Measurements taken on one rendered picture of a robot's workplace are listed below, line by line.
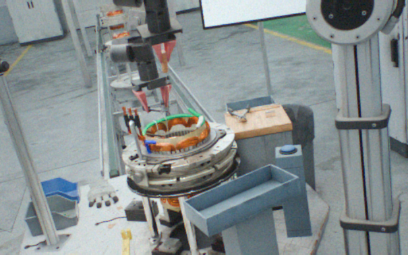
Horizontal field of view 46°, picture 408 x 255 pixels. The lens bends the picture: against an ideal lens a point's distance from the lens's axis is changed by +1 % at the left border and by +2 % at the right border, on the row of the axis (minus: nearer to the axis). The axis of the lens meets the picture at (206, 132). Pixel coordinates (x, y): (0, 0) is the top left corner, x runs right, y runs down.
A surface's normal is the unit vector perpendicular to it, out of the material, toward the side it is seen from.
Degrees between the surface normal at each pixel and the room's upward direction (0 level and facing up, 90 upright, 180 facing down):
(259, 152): 90
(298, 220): 90
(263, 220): 90
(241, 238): 90
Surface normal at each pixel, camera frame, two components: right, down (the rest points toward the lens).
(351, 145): -0.40, 0.39
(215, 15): -0.26, 0.26
